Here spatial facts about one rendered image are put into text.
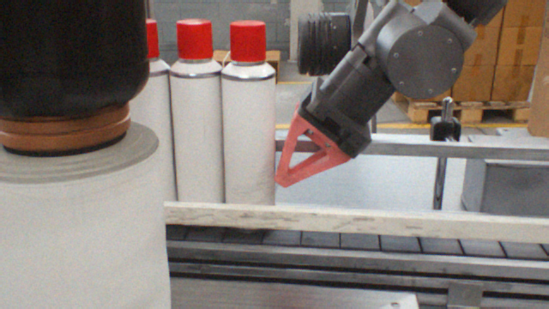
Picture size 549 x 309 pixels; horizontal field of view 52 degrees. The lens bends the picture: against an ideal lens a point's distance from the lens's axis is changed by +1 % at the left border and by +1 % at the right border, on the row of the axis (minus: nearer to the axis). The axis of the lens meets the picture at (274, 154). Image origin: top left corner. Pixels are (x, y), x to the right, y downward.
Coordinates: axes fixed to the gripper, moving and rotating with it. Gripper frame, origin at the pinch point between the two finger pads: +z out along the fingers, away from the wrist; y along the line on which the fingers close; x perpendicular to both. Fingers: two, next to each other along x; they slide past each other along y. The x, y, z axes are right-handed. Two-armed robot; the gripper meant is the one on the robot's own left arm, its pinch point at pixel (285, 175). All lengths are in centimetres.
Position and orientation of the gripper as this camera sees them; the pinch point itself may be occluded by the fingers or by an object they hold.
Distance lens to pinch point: 56.2
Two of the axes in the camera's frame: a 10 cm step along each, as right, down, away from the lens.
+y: -0.9, 3.2, -9.4
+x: 7.9, 6.0, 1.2
